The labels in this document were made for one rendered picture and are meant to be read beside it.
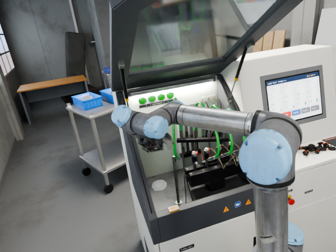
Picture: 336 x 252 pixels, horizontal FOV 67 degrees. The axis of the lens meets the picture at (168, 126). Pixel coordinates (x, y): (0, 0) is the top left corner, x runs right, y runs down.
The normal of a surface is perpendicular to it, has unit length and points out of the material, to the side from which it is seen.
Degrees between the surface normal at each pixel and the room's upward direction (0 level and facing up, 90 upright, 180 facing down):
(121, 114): 44
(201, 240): 90
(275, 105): 76
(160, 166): 90
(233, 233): 90
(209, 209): 90
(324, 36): 81
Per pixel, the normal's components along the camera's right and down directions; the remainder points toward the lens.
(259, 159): -0.59, 0.24
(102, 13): 0.40, 0.31
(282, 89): 0.27, 0.11
